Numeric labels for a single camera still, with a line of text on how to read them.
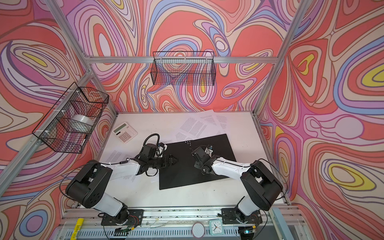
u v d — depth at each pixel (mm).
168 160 803
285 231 653
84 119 733
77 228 690
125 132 1046
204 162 672
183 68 946
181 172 908
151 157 749
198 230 668
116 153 962
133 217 723
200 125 1118
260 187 440
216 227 690
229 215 734
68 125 735
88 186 448
